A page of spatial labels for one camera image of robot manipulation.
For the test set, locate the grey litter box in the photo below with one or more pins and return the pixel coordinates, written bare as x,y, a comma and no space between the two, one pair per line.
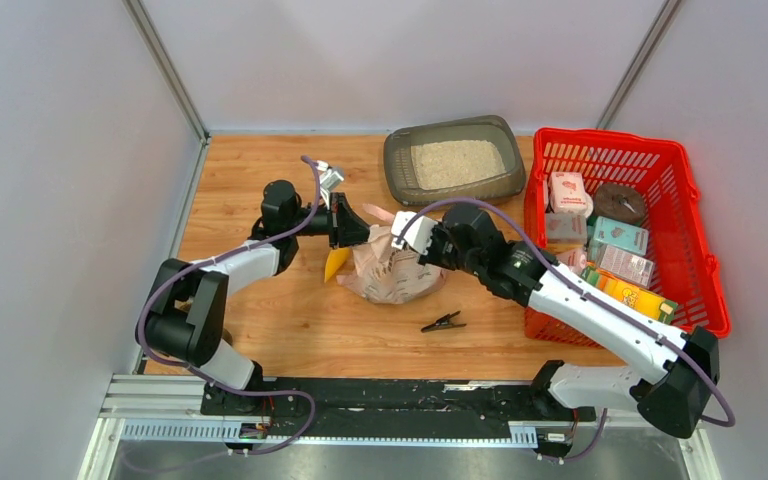
474,157

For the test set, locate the yellow plastic scoop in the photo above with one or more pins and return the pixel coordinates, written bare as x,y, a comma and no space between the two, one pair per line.
334,262

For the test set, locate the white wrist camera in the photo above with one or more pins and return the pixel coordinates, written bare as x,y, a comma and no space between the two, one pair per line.
410,230
329,177

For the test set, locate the red plastic basket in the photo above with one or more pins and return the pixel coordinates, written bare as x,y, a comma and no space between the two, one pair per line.
685,269

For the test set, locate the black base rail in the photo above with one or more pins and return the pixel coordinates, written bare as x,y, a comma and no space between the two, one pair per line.
392,408

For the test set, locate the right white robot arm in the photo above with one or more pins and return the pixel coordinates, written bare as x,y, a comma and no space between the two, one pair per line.
670,376

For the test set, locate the brown round tin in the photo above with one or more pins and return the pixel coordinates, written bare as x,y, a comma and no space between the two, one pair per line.
619,202

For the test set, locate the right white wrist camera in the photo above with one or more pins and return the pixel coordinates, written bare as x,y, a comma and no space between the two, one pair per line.
410,230

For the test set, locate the small pink pack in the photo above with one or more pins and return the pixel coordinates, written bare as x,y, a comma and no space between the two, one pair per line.
575,259

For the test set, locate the teal box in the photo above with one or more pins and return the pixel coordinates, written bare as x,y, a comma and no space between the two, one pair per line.
609,232

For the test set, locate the black bag clip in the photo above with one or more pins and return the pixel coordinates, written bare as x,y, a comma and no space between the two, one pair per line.
444,322

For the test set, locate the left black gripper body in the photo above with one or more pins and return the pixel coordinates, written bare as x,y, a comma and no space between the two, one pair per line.
317,225

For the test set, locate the pink cat litter bag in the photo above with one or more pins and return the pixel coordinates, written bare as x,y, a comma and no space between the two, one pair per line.
382,274

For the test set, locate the pink white carton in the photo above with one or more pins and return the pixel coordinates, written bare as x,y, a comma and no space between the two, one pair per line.
567,194

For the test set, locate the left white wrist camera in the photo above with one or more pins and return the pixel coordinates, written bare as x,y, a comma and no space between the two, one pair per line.
329,177

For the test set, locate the grey pink box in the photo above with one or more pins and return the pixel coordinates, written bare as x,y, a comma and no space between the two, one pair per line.
566,228

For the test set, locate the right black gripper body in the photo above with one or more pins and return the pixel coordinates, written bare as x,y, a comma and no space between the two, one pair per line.
441,253

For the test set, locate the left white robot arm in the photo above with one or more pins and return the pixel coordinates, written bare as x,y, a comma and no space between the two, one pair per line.
184,314

